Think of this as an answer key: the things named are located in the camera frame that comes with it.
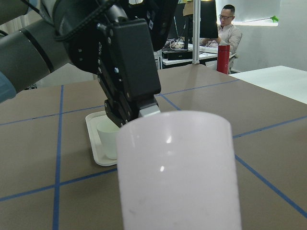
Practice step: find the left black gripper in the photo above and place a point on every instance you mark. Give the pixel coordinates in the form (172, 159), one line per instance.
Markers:
(85, 28)

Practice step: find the pale green ikea cup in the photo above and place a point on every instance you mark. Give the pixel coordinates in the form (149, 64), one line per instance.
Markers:
(107, 132)

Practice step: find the pink ikea cup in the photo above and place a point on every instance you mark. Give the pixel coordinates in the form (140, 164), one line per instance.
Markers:
(177, 171)

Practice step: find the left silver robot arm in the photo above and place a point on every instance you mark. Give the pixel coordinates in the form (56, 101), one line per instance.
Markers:
(31, 53)

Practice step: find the cream plastic tray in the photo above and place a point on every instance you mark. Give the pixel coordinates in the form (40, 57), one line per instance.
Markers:
(99, 156)

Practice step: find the red thermos bottle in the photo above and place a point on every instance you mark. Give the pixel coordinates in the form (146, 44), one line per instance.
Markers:
(223, 58)

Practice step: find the black computer monitor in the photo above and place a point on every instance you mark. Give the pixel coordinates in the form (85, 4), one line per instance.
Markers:
(208, 23)

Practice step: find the man with glasses background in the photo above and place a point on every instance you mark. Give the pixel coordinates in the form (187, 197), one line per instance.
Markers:
(228, 34)

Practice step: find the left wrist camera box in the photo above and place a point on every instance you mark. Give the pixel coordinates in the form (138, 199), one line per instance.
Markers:
(135, 60)

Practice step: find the aluminium frame post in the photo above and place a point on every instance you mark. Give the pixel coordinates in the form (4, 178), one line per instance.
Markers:
(196, 31)

